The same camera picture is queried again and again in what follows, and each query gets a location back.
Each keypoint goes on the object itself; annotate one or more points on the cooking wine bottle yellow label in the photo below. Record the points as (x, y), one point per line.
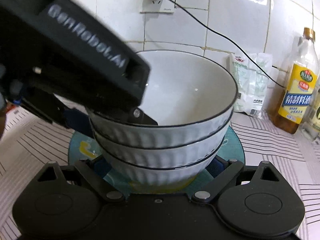
(294, 96)

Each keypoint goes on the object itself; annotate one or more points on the person left hand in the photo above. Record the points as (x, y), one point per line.
(3, 112)

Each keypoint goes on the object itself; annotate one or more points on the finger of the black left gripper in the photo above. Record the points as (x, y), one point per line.
(137, 116)

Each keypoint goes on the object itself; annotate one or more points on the blue fried egg plate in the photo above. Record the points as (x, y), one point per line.
(83, 147)

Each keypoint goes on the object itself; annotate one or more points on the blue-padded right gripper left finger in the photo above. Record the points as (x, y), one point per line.
(94, 172)

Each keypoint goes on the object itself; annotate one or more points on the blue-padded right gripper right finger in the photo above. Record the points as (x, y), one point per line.
(225, 174)

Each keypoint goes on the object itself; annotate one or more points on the white vinegar bottle yellow cap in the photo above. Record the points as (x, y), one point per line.
(310, 127)

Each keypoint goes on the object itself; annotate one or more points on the striped white table mat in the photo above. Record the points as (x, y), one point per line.
(28, 143)

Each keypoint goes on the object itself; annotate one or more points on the white plastic salt bag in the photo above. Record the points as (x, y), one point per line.
(251, 76)

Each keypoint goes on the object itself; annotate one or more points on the white bowl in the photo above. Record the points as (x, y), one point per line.
(189, 96)
(164, 157)
(158, 177)

